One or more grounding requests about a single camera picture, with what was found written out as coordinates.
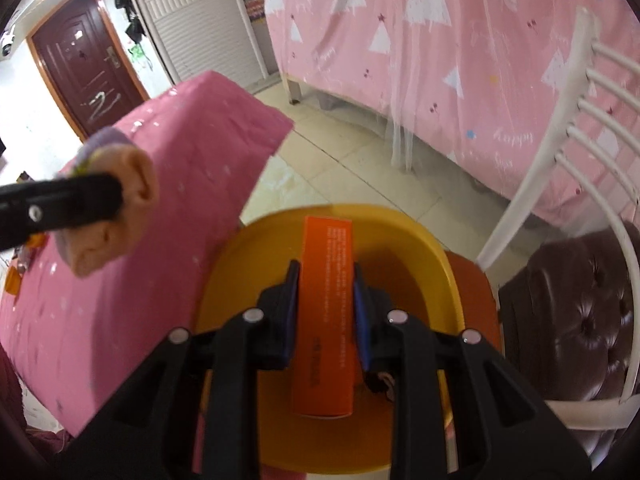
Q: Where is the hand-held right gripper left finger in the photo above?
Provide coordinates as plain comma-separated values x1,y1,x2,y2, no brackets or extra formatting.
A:
65,259,303,480

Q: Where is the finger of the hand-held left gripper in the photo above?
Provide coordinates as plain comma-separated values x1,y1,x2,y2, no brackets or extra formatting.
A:
0,172,125,251

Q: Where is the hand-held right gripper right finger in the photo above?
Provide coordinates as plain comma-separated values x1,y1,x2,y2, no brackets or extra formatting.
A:
351,262,596,480

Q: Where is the orange cardboard box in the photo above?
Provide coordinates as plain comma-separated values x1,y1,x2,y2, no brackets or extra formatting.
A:
291,216,362,418

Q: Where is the yellow plastic bin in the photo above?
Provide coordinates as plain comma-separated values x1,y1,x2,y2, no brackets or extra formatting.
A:
192,203,468,476

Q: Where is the purple-haired doll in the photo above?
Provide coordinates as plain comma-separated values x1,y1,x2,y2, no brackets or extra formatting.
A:
52,127,161,277

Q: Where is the pink star-print tablecloth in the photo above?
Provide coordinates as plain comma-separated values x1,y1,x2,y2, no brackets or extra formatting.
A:
0,71,296,438

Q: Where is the orange plastic stool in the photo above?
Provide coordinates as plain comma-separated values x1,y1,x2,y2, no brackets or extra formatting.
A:
445,250,502,356

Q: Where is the dark brown door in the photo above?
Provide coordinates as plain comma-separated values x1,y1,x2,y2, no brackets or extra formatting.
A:
27,0,151,143

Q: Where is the white tulle net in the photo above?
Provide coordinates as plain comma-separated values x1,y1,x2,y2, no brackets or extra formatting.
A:
385,75,421,171

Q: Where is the white chair brown cushion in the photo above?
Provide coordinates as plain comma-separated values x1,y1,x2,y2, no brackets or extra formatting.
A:
475,7,640,471

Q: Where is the dark red clothing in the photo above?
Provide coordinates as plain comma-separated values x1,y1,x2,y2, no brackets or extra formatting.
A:
0,345,76,480

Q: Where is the white louvered wardrobe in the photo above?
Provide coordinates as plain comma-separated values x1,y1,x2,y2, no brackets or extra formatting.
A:
122,0,268,96

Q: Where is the pink tree-print curtain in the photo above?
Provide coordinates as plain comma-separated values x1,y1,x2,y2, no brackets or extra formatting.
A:
264,0,640,241

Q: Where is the wooden bed frame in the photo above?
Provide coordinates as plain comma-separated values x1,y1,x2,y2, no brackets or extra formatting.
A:
280,70,306,106

